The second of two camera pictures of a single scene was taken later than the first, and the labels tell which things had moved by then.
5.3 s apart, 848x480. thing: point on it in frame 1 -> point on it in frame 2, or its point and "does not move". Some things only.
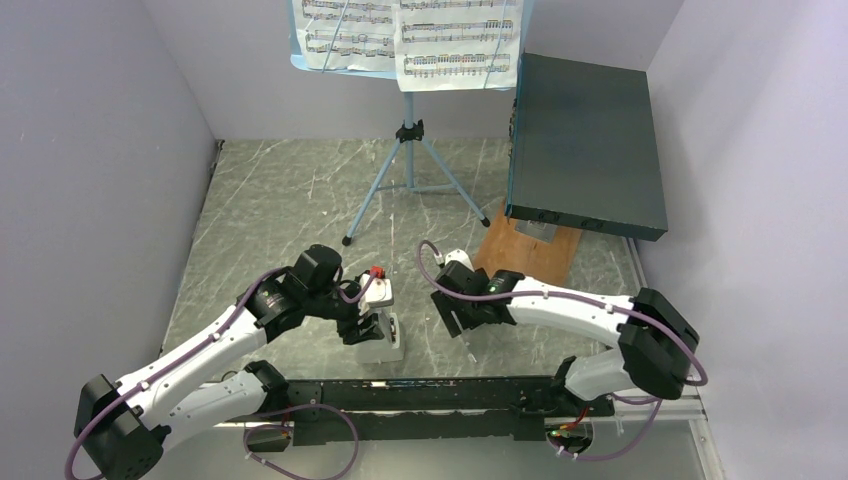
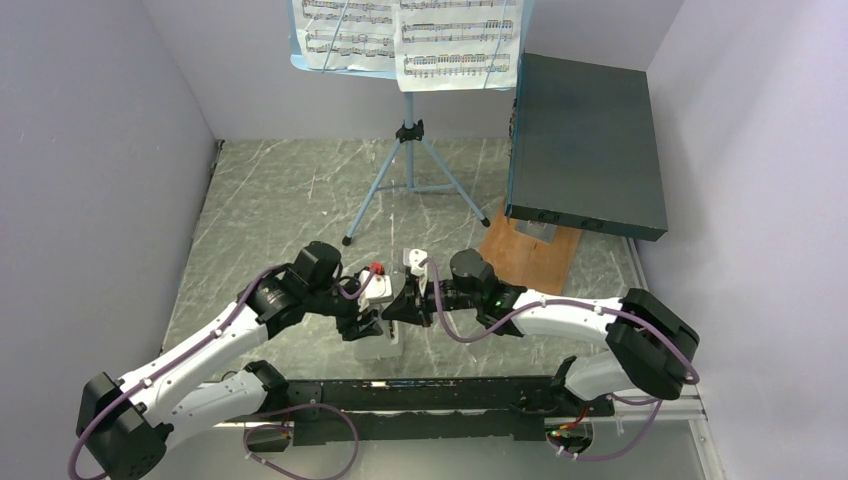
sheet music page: [450, 45] does not move
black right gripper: [446, 304] -> [405, 308]
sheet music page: [346, 34] does not move
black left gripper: [352, 331] does not move
